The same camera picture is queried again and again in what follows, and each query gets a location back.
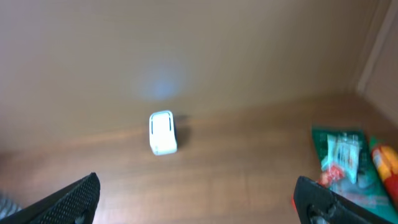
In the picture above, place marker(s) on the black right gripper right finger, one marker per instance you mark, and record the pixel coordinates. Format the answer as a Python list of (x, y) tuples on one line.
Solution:
[(326, 203)]

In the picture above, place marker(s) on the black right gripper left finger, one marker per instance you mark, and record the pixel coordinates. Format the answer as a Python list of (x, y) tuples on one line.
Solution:
[(75, 203)]

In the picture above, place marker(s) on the green 3M gloves packet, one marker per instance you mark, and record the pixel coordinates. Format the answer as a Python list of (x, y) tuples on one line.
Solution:
[(366, 165)]

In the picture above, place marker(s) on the red chili sauce bottle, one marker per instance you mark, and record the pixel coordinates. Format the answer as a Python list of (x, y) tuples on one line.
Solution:
[(385, 160)]

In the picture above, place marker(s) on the red Nescafe coffee stick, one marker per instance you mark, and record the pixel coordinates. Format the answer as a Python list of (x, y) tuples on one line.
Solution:
[(332, 174)]

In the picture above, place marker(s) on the mint green tissue packet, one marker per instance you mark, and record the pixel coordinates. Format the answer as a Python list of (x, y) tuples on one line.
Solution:
[(342, 156)]

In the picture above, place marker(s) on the white barcode scanner box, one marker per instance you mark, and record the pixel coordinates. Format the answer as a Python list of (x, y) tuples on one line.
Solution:
[(162, 137)]

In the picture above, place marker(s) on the grey plastic mesh basket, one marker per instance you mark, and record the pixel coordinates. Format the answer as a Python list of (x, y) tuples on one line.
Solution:
[(8, 207)]

